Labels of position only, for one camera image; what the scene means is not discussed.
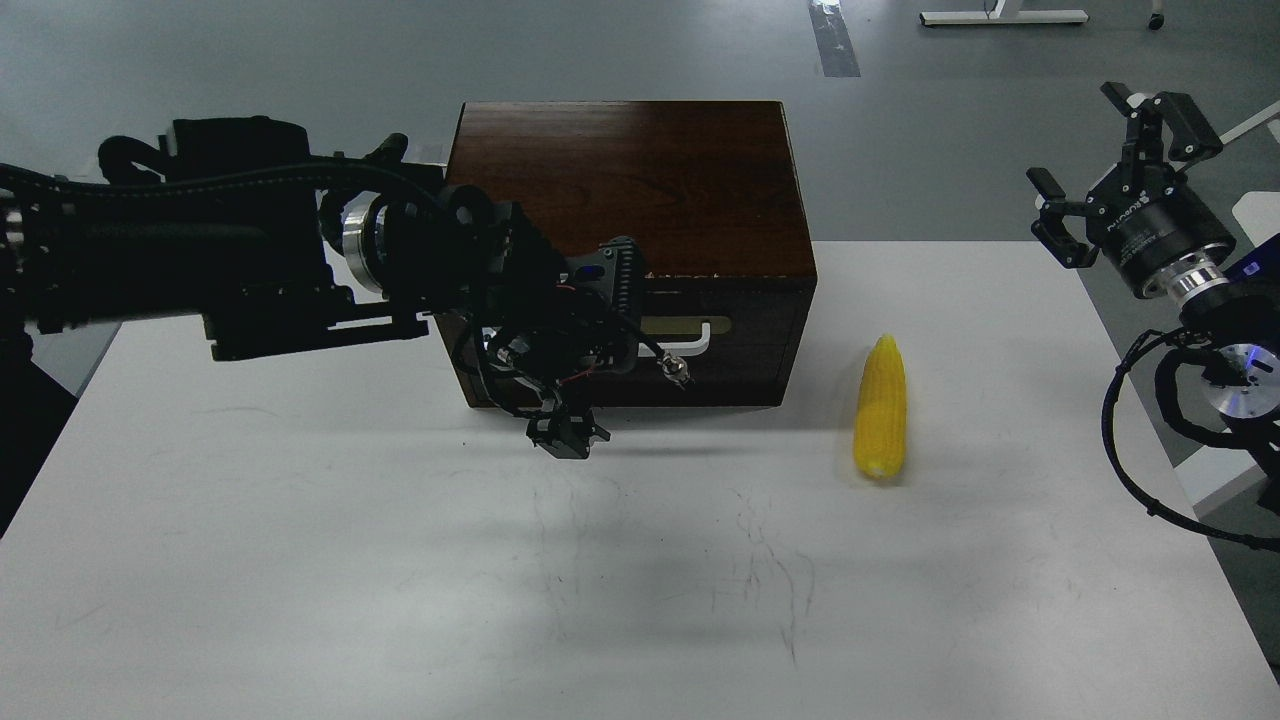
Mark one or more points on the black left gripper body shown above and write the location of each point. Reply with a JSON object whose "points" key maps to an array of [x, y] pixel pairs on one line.
{"points": [[530, 314]]}

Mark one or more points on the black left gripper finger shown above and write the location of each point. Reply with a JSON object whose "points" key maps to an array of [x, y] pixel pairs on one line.
{"points": [[565, 425]]}

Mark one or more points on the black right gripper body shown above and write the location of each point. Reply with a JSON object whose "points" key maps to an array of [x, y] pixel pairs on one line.
{"points": [[1142, 227]]}

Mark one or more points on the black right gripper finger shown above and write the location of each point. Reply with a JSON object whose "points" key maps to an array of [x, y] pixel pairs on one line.
{"points": [[1050, 226], [1166, 131]]}

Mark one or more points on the wooden drawer with white handle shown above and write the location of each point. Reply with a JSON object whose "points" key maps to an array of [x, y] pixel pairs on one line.
{"points": [[738, 335]]}

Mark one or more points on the yellow corn cob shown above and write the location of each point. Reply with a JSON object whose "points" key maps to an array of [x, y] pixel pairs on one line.
{"points": [[880, 434]]}

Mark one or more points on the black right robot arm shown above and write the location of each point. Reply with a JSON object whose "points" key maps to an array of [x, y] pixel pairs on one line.
{"points": [[1217, 381]]}

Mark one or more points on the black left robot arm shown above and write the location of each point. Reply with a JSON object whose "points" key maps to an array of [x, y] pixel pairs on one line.
{"points": [[283, 251]]}

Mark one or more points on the dark wooden drawer cabinet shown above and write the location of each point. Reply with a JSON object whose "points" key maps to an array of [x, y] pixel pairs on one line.
{"points": [[706, 188]]}

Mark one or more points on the white chair leg with caster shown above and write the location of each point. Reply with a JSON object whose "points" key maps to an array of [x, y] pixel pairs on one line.
{"points": [[1266, 118]]}

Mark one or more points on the white desk base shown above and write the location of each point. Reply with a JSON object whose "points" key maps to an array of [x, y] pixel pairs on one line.
{"points": [[1005, 13]]}

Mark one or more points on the grey floor tape strip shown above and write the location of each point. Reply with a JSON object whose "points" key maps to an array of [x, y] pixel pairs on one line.
{"points": [[836, 55]]}

